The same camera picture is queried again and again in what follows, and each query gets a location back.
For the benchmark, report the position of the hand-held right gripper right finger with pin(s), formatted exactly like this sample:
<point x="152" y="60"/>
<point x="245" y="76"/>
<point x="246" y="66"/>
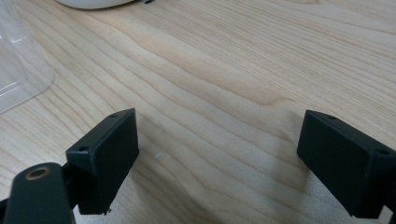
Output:
<point x="345" y="165"/>

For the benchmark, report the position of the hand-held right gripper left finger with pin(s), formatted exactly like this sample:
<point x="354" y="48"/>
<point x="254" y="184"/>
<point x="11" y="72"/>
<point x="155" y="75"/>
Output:
<point x="102" y="161"/>

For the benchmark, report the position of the white mesh laundry basket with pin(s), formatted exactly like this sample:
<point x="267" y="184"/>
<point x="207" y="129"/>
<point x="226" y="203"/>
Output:
<point x="93" y="3"/>

